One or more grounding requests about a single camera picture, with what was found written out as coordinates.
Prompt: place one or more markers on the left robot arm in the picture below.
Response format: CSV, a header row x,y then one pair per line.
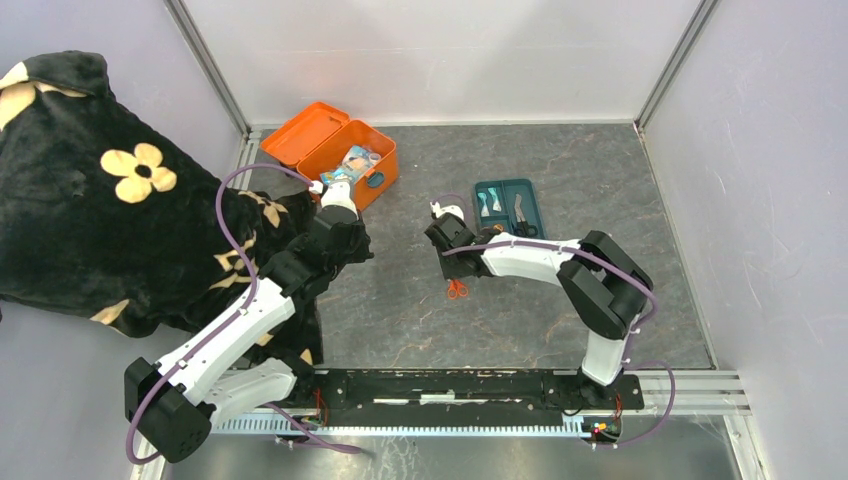
x,y
176,401

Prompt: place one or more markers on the teal divided tray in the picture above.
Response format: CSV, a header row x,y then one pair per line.
x,y
507,189

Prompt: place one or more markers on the blue cotton pad packet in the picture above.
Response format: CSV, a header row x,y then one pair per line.
x,y
355,163

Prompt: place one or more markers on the teal white tube packet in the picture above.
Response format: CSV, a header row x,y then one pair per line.
x,y
495,200

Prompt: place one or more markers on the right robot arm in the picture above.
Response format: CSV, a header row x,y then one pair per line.
x,y
610,293

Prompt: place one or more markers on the black floral blanket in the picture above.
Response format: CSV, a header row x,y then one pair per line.
x,y
104,218

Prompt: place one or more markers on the orange handled scissors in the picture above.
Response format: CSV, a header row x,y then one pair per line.
x,y
456,289

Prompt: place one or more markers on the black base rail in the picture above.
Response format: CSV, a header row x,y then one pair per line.
x,y
457,397

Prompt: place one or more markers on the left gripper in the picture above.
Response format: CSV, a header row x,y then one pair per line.
x,y
363,251

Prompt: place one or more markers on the black handled scissors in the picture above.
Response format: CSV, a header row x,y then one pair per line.
x,y
523,227

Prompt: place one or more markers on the orange medicine kit box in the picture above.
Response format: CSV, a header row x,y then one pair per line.
x,y
315,141

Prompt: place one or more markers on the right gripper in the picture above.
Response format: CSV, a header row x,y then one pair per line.
x,y
450,272

